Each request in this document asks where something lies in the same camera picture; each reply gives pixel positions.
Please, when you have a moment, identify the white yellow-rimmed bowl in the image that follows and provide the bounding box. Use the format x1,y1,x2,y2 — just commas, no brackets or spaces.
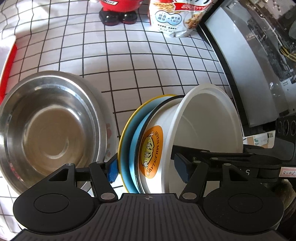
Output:
117,94,177,193

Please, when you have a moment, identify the blue enamel bowl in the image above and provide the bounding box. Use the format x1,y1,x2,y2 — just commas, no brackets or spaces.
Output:
129,95,184,193

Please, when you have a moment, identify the white paper bowl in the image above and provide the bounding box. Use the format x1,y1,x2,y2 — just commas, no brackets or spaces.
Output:
131,84,243,194

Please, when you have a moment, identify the stainless steel bowl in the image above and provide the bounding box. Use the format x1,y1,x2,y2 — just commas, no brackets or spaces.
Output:
1,71,107,194

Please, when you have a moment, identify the white red rectangular tray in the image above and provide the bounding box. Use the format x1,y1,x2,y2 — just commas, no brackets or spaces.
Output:
0,35,17,102

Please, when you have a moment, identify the white floral ceramic bowl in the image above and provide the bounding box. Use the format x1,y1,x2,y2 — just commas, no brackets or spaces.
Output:
72,74,118,163

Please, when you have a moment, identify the red Calbee cereal bag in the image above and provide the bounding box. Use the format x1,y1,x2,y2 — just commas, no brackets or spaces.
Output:
149,0,213,38

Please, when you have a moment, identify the red panda robot figurine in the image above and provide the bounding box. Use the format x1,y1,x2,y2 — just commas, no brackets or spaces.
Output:
99,0,143,26

